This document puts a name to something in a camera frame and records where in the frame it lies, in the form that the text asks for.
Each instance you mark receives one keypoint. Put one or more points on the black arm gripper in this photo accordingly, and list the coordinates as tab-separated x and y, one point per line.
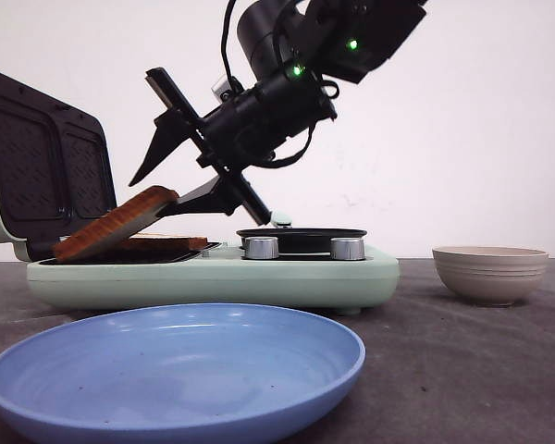
244	131

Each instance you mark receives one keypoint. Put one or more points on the toast slice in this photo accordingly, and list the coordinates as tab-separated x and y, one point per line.
153	242
119	224

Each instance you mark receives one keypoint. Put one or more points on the beige ribbed bowl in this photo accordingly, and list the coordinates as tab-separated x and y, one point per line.
490	275

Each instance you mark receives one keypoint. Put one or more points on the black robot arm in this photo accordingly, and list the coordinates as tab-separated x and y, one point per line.
295	57

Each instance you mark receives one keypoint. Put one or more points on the mint green breakfast maker base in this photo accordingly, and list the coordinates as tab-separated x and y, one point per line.
221	274

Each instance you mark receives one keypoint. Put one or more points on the left silver control knob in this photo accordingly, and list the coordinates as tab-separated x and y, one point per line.
261	248

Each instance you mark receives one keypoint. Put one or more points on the silver control knob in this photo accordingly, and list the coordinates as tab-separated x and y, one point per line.
347	249
261	248

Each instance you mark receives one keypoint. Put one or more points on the black round frying pan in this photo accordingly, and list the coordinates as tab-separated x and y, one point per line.
299	239

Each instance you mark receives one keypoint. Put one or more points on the right silver control knob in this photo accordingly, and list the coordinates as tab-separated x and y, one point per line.
347	249

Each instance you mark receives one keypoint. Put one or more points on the blue round plate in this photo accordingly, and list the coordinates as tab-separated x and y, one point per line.
194	373

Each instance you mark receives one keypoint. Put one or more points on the grey table cloth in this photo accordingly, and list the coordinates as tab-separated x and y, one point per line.
436	369

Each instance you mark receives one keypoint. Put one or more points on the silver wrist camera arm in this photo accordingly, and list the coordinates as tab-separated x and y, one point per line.
226	88

